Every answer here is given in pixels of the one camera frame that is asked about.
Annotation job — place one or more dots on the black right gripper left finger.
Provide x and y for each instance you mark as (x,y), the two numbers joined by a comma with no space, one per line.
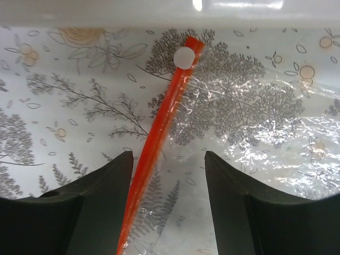
(82,217)

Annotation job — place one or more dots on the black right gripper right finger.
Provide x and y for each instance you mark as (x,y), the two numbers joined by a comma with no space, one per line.
(251,217)

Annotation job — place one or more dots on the clear zip top bag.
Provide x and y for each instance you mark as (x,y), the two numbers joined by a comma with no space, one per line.
(273,115)

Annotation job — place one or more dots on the white plastic fruit basket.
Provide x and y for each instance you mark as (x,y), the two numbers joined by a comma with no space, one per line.
(178,14)

